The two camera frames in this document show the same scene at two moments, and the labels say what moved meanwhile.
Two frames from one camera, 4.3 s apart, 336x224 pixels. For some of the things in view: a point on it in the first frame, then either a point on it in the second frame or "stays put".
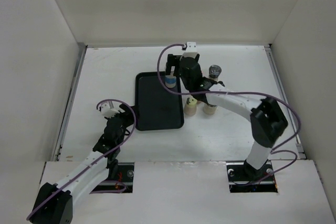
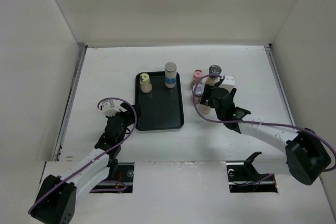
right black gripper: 174,61 → 207,93
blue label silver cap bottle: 170,80 stays put
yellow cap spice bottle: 190,107 → 145,85
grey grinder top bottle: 214,72 stays put
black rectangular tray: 156,108 stays put
